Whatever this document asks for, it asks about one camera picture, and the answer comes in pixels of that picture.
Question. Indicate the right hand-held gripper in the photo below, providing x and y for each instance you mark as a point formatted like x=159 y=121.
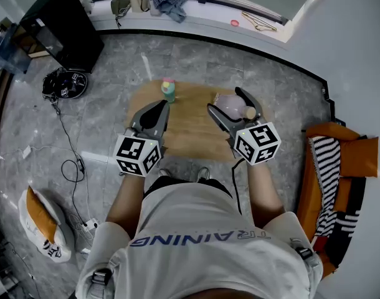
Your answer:
x=258 y=143

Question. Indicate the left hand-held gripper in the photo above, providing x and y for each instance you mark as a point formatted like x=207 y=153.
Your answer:
x=137 y=154

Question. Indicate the pink bottle with cork cap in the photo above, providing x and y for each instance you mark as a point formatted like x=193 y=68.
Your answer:
x=232 y=106

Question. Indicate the small green container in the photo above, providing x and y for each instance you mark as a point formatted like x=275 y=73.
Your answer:
x=169 y=93

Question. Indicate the person's right forearm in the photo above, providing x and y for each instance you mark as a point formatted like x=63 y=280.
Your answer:
x=264 y=192

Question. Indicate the person's left forearm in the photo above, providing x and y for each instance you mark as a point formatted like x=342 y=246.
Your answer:
x=124 y=201

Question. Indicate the person's left shoe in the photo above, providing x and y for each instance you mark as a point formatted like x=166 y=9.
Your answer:
x=165 y=173

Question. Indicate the person's shoe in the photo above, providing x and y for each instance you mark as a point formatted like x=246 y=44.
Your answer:
x=165 y=173
x=203 y=173

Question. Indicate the black shorts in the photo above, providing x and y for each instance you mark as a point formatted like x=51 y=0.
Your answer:
x=165 y=184

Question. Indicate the person's right shoe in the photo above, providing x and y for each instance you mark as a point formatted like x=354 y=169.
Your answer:
x=203 y=173

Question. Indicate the gold clothes hanger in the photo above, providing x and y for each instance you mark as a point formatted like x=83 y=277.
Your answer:
x=260 y=23

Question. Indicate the black and white striped cloth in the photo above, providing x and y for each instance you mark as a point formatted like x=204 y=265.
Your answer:
x=328 y=167

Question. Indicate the orange sofa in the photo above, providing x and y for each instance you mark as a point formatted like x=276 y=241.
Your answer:
x=311 y=198

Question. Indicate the blue plaid shirt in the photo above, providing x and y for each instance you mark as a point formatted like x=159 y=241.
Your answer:
x=171 y=2

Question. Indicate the olive green bag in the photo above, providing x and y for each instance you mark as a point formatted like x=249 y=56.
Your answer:
x=121 y=2

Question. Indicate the white power strip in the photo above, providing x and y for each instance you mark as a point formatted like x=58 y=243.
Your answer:
x=91 y=224

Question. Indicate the black cabinet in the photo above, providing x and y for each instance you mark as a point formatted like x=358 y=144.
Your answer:
x=68 y=26

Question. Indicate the white power adapter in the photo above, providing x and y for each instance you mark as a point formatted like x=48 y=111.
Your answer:
x=26 y=152

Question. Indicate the white printed t-shirt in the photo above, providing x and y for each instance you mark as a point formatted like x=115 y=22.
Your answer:
x=202 y=254

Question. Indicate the white and orange cushion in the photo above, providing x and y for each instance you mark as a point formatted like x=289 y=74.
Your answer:
x=43 y=223

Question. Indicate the blue transparent crate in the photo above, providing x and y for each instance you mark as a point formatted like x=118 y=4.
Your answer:
x=6 y=48

